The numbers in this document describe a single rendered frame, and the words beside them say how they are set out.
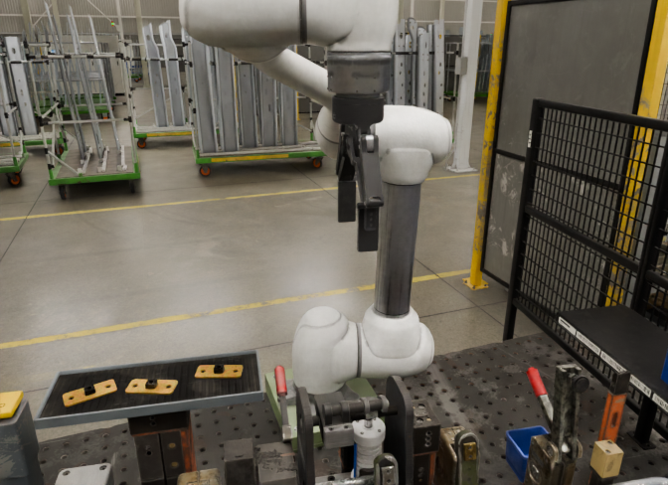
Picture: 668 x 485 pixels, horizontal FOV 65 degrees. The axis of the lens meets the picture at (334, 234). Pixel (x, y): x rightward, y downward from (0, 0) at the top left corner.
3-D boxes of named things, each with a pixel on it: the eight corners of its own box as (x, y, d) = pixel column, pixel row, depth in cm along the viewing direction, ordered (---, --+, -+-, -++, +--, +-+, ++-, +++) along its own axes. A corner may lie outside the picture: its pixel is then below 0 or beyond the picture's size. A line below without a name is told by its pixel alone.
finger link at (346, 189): (338, 182, 86) (337, 181, 86) (338, 223, 88) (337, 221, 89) (356, 181, 86) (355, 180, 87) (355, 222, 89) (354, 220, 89)
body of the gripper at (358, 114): (326, 92, 78) (327, 153, 81) (338, 97, 70) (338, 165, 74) (375, 91, 80) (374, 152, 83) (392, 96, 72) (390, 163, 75)
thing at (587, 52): (619, 377, 290) (708, -24, 221) (599, 382, 285) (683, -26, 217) (477, 279, 408) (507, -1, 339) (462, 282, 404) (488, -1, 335)
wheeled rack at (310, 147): (196, 179, 714) (184, 41, 653) (193, 163, 804) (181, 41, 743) (330, 169, 766) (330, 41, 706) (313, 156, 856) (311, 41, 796)
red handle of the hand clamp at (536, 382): (557, 453, 91) (523, 367, 100) (552, 456, 92) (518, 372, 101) (579, 449, 91) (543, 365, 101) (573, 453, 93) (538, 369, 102)
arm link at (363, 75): (333, 53, 68) (333, 99, 70) (400, 53, 70) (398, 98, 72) (320, 52, 76) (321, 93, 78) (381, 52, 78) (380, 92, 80)
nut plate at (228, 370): (194, 378, 95) (193, 373, 95) (199, 366, 99) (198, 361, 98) (240, 378, 95) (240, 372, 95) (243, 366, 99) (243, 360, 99)
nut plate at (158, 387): (123, 393, 91) (123, 388, 91) (132, 380, 95) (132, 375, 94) (171, 395, 91) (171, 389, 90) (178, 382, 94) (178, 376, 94)
